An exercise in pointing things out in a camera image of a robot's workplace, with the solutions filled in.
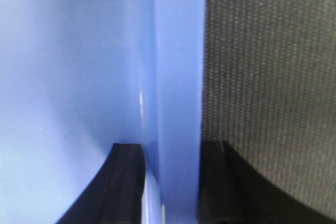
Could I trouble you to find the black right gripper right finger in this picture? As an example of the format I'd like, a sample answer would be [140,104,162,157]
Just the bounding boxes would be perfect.
[198,141,335,223]

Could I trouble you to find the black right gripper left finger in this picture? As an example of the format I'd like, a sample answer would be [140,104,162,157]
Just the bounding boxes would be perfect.
[58,143,145,223]

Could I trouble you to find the blue plastic tray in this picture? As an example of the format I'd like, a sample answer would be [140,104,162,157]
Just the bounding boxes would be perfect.
[1,0,205,223]

